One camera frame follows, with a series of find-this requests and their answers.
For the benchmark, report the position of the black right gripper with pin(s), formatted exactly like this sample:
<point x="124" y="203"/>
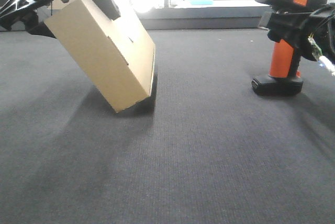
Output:
<point x="320" y="33"/>

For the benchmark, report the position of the orange black barcode scanner gun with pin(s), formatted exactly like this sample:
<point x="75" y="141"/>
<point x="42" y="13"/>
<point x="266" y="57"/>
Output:
<point x="283" y="77"/>

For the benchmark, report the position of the brown cardboard package box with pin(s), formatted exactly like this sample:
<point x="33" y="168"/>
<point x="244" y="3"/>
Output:
<point x="117" y="55"/>

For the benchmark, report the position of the blue flat tray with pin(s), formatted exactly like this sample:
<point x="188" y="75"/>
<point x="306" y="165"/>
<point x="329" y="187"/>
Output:
<point x="201" y="2"/>

